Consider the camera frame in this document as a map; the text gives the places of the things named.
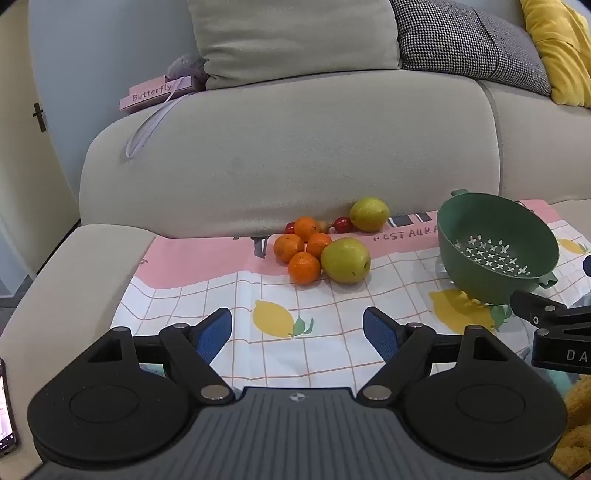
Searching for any beige cushion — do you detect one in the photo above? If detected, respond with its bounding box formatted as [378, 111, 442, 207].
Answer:
[187, 0, 402, 90]

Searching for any grey purple plush toy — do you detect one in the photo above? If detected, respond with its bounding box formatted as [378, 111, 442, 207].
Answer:
[166, 54, 208, 90]

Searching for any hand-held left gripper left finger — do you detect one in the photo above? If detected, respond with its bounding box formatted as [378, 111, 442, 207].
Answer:
[85, 308, 233, 403]

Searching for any green colander bowl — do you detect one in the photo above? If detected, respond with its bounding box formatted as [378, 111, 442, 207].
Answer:
[436, 189, 560, 306]

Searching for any pink checked lemon-print cloth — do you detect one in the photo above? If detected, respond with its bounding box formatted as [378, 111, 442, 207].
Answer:
[111, 199, 591, 391]

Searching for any yellow fluffy cloth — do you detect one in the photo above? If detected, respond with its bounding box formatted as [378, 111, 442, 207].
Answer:
[551, 374, 591, 480]

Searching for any tangerine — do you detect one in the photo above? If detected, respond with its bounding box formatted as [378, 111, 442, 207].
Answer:
[288, 252, 322, 285]
[274, 234, 305, 264]
[306, 233, 333, 259]
[294, 216, 320, 241]

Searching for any green yellow pear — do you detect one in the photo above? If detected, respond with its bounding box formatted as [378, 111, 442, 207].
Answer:
[349, 197, 391, 232]
[321, 237, 372, 284]

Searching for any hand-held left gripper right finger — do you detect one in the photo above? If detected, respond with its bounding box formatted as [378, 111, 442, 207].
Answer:
[355, 307, 509, 402]

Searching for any black smartphone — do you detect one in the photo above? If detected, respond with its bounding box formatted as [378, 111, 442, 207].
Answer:
[0, 357, 20, 457]

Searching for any houndstooth cushion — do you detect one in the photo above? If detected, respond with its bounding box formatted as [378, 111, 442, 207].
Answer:
[390, 0, 552, 97]

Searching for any yellow cushion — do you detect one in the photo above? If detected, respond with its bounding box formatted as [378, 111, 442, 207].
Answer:
[519, 0, 591, 109]

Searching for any pink printed box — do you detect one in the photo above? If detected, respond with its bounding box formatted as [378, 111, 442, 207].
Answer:
[119, 75, 195, 112]

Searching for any teal striped cloth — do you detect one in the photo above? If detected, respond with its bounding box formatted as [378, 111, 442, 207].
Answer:
[549, 368, 580, 393]

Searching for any lilac ribbon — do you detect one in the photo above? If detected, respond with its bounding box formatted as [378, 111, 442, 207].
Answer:
[126, 83, 199, 158]

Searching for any beige fabric sofa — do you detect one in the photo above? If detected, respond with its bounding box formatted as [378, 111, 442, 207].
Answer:
[0, 0, 591, 467]

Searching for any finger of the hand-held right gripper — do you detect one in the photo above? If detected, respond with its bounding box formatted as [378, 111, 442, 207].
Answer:
[510, 289, 591, 326]

